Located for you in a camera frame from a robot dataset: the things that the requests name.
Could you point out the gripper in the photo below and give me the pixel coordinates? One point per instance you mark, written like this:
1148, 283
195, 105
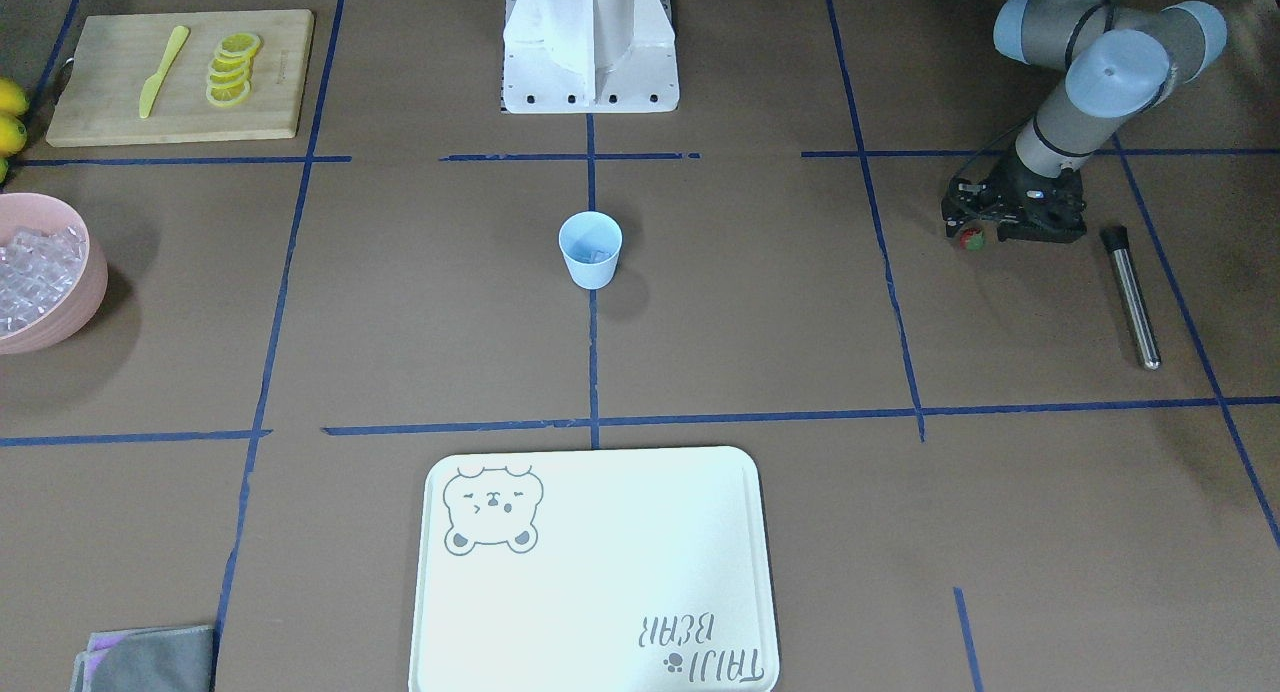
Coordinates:
1012, 189

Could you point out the red strawberry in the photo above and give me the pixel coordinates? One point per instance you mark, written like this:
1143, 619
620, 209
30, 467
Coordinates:
973, 239

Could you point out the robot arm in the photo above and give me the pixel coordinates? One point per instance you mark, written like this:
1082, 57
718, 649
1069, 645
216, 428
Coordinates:
1116, 63

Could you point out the light blue plastic cup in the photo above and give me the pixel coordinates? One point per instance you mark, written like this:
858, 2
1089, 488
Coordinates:
590, 243

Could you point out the pink bowl of ice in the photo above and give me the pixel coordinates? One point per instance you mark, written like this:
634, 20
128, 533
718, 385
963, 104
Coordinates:
54, 274

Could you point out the steel muddler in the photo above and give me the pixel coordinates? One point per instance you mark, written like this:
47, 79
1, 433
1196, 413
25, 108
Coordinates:
1115, 239

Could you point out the white pillar with base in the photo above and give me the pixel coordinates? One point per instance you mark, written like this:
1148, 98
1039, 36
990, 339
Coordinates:
589, 57

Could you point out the cream bear tray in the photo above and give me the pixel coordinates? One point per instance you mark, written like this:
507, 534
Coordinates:
594, 570

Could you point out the lemon slices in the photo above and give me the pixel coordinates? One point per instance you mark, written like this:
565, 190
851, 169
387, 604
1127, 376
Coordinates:
229, 72

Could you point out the yellow plastic knife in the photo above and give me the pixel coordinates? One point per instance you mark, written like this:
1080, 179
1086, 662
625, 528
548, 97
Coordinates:
151, 87

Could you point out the wooden cutting board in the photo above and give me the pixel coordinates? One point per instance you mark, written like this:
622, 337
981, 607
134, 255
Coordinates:
115, 54

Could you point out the grey folded cloth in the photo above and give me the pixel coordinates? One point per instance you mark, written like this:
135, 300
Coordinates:
170, 658

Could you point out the yellow lemon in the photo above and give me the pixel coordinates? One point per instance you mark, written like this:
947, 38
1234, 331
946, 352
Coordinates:
13, 135
13, 98

